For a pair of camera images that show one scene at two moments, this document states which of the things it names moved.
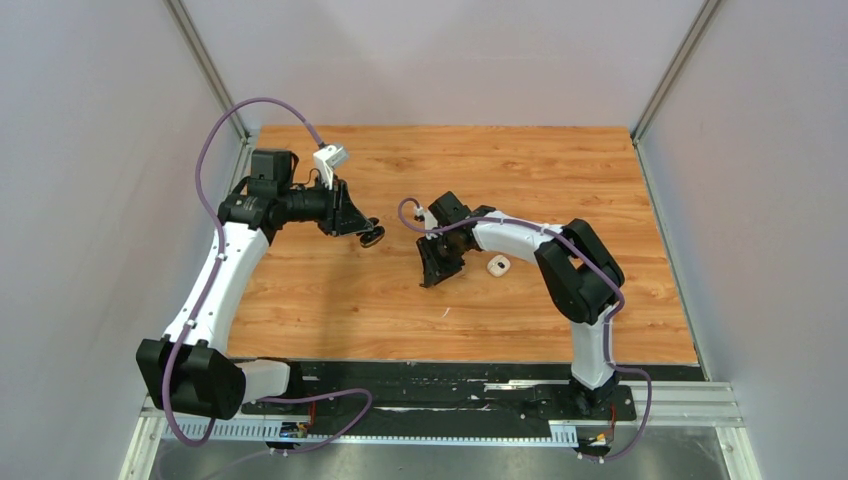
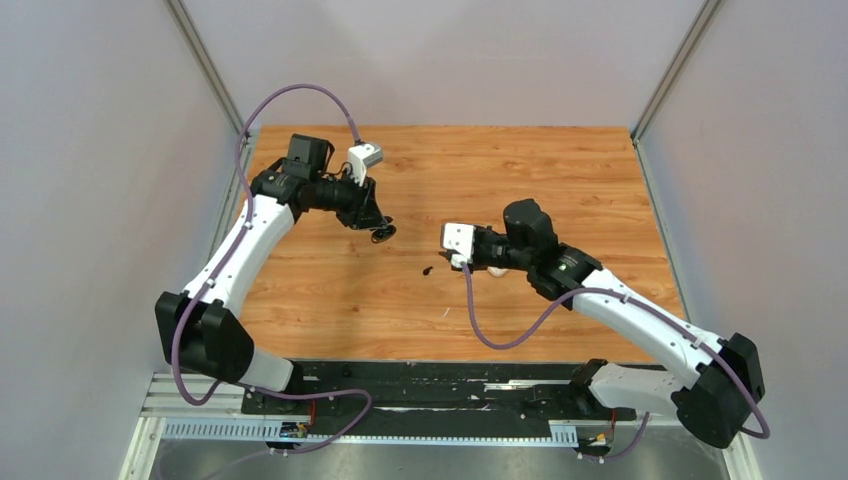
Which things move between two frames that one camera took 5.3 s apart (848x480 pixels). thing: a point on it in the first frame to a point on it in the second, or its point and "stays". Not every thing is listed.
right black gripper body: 441,247 to 492,251
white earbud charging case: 498,265 stays
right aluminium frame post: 688,44 stays
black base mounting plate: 452,392 stays
